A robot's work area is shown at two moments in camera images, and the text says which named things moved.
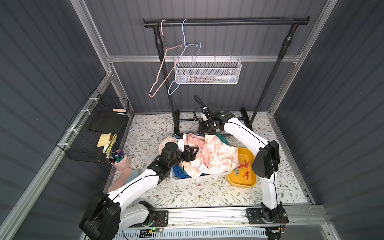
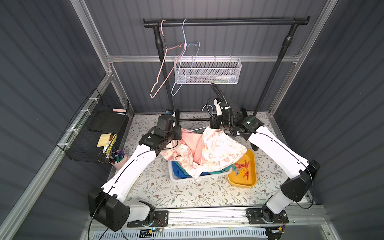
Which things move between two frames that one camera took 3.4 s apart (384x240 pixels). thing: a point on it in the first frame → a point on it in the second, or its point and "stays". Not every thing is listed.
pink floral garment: x=214 y=156 stays
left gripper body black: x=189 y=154 → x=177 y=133
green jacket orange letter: x=224 y=140 → x=221 y=169
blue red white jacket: x=180 y=173 stays
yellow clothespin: x=243 y=170 stays
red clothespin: x=247 y=174 stays
